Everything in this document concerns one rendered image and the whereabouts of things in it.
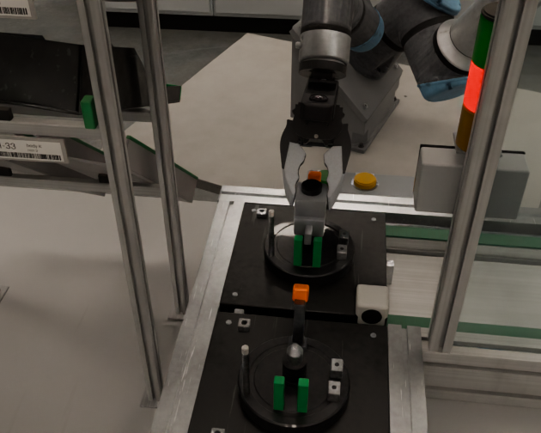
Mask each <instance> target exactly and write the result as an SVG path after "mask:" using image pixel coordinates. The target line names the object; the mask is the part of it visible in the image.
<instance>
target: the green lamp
mask: <svg viewBox="0 0 541 433"><path fill-rule="evenodd" d="M493 25H494V22H492V21H489V20H487V19H485V18H484V17H483V15H482V14H481V15H480V18H479V23H478V28H477V36H476V40H475V45H474V49H473V53H472V58H471V60H472V62H473V63H474V64H475V65H476V66H477V67H479V68H481V69H483V70H484V66H485V62H486V58H487V53H488V50H489V42H490V38H491V34H492V29H493Z"/></svg>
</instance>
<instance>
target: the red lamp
mask: <svg viewBox="0 0 541 433"><path fill-rule="evenodd" d="M482 78H483V69H481V68H479V67H477V66H476V65H475V64H474V63H473V62H472V61H471V66H470V70H469V75H468V79H467V84H466V88H465V96H464V105H465V107H466V108H468V109H469V110H470V111H472V112H475V110H476V106H477V98H478V94H479V90H480V86H481V81H482Z"/></svg>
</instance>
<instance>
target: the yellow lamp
mask: <svg viewBox="0 0 541 433"><path fill-rule="evenodd" d="M473 119H474V112H472V111H470V110H469V109H468V108H466V107H465V105H464V102H463V105H462V109H461V114H460V119H459V127H458V131H457V136H456V141H455V142H456V144H457V146H458V147H459V148H460V149H462V150H463V151H464V152H466V151H467V147H468V143H469V138H470V135H471V127H472V122H473Z"/></svg>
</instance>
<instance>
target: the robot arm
mask: <svg viewBox="0 0 541 433"><path fill-rule="evenodd" d="M493 2H498V0H476V1H475V2H474V3H473V4H472V5H471V6H470V7H469V8H468V9H467V10H466V11H465V12H464V13H463V14H462V15H461V16H460V17H459V18H458V19H454V16H455V15H457V14H458V13H459V12H460V10H461V4H460V0H381V1H380V2H379V3H378V4H376V5H375V6H374V7H373V5H372V4H371V2H370V0H303V8H302V18H301V42H296V43H295V48H298V49H300V50H299V62H300V63H299V71H298V73H299V75H301V76H304V77H307V78H309V79H308V80H307V86H306V88H305V91H304V94H303V96H302V99H301V102H298V104H295V109H293V110H292V114H294V118H293V120H290V119H287V124H286V127H285V129H284V131H283V134H282V136H281V141H280V153H281V162H282V169H283V184H284V191H285V194H286V197H287V200H288V202H289V205H290V206H291V207H293V206H294V202H295V195H296V184H297V182H298V180H299V169H300V166H301V165H302V164H303V163H304V161H305V158H306V152H305V151H304V149H303V148H302V147H313V146H318V147H326V148H328V149H329V150H327V151H326V152H325V153H324V162H325V166H326V167H327V169H328V175H327V179H326V182H327V185H328V193H327V195H326V197H327V208H328V210H330V209H331V208H332V206H333V205H334V204H335V203H336V201H337V198H338V195H339V193H340V189H341V186H342V183H343V177H344V174H345V171H346V168H347V165H348V161H349V158H350V152H351V140H350V135H349V132H348V124H343V123H342V118H344V115H345V114H344V113H343V107H340V105H337V94H338V85H339V82H338V81H335V80H339V79H343V78H345V77H346V71H347V65H348V64H349V63H350V64H351V65H352V66H353V68H354V69H355V70H357V71H358V72H359V73H360V74H362V75H363V76H365V77H366V78H369V79H373V80H378V79H380V78H382V77H383V76H384V75H386V74H387V73H388V72H389V71H390V70H391V68H392V67H393V66H394V65H395V63H396V62H397V60H398V59H399V57H400V56H401V54H402V53H403V52H404V53H405V56H406V57H407V60H408V62H409V65H410V68H411V70H412V73H413V75H414V77H415V79H416V83H417V87H418V88H419V89H420V91H421V93H422V97H423V98H424V99H425V100H426V101H431V102H437V101H446V100H450V99H453V98H456V97H459V96H461V95H464V94H465V88H466V84H467V79H468V75H469V70H470V66H471V58H472V53H473V49H474V45H475V40H476V36H477V28H478V23H479V18H480V15H481V9H482V7H483V6H485V5H486V4H488V3H493ZM301 146H302V147H301Z"/></svg>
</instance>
